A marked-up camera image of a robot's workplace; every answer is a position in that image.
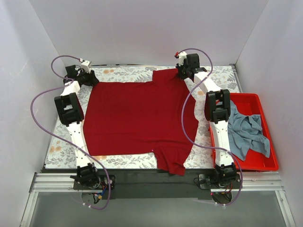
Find red t-shirt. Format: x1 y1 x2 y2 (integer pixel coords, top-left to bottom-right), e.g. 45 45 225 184
83 69 198 175

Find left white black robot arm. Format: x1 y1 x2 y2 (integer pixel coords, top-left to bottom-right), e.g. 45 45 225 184
54 65 101 189

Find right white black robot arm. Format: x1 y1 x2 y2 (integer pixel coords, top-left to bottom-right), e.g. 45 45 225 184
175 51 237 187

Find red plastic bin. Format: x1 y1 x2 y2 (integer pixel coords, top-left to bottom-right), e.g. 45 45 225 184
207 92 279 172

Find grey-blue t-shirt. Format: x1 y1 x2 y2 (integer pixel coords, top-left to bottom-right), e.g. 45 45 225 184
228 102 270 161

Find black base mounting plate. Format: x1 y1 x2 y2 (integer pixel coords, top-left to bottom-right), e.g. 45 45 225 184
72 168 243 205

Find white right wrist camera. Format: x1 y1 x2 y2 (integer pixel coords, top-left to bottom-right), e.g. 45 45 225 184
178 51 187 66

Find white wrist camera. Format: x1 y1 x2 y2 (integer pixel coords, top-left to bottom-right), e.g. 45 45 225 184
178 51 187 66
80 60 92 74

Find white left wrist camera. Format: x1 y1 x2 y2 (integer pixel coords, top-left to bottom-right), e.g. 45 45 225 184
80 60 92 74

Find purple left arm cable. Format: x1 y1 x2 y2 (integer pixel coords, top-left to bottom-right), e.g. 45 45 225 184
31 55 111 211

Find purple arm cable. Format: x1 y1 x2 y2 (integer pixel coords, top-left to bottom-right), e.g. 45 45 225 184
174 48 244 207
31 55 111 211

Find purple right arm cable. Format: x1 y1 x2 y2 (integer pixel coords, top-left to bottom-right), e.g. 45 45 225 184
174 48 244 207

